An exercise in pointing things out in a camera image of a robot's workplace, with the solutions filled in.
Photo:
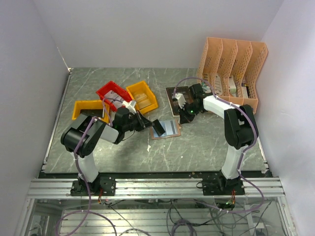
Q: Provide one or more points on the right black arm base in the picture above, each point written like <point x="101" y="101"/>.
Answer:
<point x="221" y="186"/>

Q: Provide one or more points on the peach file organizer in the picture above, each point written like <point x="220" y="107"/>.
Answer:
<point x="232" y="67"/>

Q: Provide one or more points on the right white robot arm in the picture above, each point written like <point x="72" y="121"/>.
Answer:
<point x="240" y="131"/>

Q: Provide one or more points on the white silver VIP card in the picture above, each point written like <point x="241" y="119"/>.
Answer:
<point x="171" y="127"/>

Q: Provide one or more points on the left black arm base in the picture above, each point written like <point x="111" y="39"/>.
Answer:
<point x="102" y="186"/>

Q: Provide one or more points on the black book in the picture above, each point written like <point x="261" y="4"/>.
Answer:
<point x="173" y="104"/>

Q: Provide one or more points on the pink leather card holder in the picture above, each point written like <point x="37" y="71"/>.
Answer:
<point x="154" y="136"/>

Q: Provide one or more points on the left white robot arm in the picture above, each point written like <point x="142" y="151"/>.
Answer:
<point x="81" y="138"/>

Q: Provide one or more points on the yellow bin with cards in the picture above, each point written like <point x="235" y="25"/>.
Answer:
<point x="145" y="99"/>

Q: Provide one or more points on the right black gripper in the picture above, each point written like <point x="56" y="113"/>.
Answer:
<point x="186" y="119"/>

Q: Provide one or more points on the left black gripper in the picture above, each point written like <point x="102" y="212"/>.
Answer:
<point x="143" y="122"/>

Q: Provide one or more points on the aluminium frame rail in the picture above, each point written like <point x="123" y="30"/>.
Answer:
<point x="154" y="189"/>

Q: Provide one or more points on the red bin with cards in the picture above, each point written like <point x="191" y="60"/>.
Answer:
<point x="113" y="95"/>

